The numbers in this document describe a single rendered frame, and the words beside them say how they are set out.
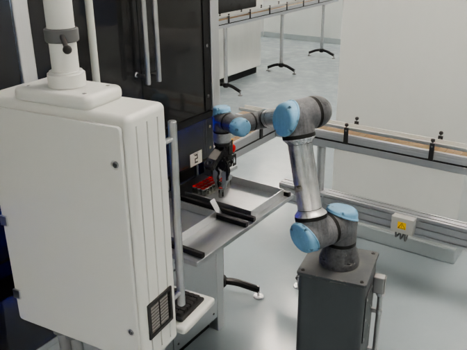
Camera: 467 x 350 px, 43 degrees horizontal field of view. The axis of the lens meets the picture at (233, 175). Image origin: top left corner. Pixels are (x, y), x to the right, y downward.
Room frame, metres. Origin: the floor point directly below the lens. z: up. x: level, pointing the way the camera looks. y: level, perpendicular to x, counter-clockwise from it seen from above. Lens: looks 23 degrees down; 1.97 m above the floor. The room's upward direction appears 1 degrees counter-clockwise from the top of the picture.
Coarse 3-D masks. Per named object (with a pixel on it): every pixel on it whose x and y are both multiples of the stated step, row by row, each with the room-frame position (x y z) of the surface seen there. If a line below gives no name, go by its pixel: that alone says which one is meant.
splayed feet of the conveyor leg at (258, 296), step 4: (224, 276) 2.87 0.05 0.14; (224, 280) 2.85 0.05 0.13; (228, 280) 2.86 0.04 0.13; (232, 280) 2.86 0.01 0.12; (236, 280) 2.86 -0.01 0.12; (240, 280) 2.87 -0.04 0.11; (224, 284) 2.84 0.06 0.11; (228, 284) 2.85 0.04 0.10; (232, 284) 2.85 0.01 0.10; (236, 284) 2.85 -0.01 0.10; (240, 284) 2.85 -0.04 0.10; (244, 284) 2.86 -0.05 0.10; (248, 284) 2.86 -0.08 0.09; (252, 284) 2.87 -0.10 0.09; (244, 288) 2.87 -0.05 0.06; (248, 288) 2.85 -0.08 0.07; (252, 288) 2.85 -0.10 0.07; (256, 288) 2.86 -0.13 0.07; (256, 292) 2.86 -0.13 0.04; (260, 292) 2.87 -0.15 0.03; (256, 296) 2.87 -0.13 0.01; (260, 296) 2.87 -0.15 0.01
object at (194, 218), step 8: (184, 208) 2.22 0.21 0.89; (192, 208) 2.20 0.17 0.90; (200, 208) 2.17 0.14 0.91; (184, 216) 2.16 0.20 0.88; (192, 216) 2.16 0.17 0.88; (200, 216) 2.16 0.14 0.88; (208, 216) 2.09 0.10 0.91; (184, 224) 2.09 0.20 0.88; (192, 224) 2.09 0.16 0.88; (200, 224) 2.05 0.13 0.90; (184, 232) 1.97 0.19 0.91; (192, 232) 2.01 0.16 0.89
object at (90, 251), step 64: (0, 128) 1.54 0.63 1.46; (64, 128) 1.43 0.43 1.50; (128, 128) 1.36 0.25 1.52; (0, 192) 1.56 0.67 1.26; (64, 192) 1.44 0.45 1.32; (128, 192) 1.36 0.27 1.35; (64, 256) 1.46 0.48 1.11; (128, 256) 1.35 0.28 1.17; (64, 320) 1.47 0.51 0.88; (128, 320) 1.36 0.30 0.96
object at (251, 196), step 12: (240, 180) 2.47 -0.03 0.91; (216, 192) 2.39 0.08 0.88; (228, 192) 2.39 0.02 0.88; (240, 192) 2.39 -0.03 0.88; (252, 192) 2.39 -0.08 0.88; (264, 192) 2.38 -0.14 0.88; (276, 192) 2.36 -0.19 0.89; (228, 204) 2.20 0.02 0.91; (240, 204) 2.27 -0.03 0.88; (252, 204) 2.26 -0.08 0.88; (264, 204) 2.22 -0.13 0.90
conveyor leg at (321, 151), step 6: (318, 150) 3.14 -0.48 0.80; (324, 150) 3.13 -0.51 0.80; (318, 156) 3.14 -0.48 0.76; (324, 156) 3.13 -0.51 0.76; (318, 162) 3.14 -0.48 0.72; (324, 162) 3.14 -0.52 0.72; (318, 168) 3.13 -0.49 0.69; (324, 168) 3.14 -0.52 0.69; (318, 174) 3.13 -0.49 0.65; (324, 174) 3.14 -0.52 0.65; (318, 180) 3.13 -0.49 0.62; (324, 180) 3.15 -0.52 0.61
